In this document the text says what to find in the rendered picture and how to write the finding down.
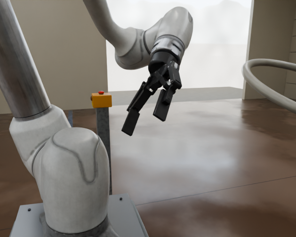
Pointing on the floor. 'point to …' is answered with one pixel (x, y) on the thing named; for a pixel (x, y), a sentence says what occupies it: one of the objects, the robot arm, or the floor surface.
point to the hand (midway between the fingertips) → (142, 122)
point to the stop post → (103, 122)
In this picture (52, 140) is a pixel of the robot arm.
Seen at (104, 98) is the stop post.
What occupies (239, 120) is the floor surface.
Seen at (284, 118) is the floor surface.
